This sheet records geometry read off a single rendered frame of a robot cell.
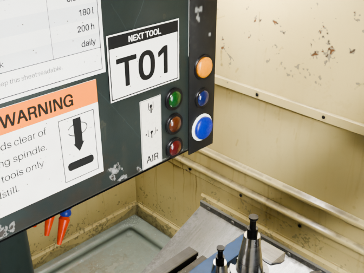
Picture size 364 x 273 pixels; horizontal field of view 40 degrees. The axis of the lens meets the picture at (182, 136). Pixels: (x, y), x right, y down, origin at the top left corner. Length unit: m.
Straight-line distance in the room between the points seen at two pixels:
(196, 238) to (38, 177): 1.33
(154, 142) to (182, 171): 1.30
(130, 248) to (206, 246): 0.44
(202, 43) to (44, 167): 0.23
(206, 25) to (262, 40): 0.86
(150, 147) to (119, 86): 0.09
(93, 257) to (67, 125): 1.61
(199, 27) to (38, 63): 0.20
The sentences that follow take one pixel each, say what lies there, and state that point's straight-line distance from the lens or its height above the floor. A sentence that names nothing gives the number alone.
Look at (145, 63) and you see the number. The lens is 0.53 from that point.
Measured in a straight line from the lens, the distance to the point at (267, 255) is 1.11.
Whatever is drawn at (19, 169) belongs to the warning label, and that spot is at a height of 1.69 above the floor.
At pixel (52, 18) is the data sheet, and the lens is 0.46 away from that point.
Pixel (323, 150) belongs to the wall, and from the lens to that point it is 1.44.
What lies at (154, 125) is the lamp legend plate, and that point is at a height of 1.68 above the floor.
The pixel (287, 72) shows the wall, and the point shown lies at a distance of 1.41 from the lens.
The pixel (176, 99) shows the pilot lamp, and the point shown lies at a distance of 0.57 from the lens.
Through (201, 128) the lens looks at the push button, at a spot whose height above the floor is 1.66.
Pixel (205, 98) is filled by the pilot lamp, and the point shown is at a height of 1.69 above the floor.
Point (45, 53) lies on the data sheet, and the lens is 0.46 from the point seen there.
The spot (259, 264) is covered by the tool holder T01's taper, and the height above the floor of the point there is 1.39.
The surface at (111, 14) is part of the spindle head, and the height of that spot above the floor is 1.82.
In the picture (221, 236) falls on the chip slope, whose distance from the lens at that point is 1.77.
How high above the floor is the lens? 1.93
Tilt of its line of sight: 28 degrees down
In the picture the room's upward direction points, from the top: straight up
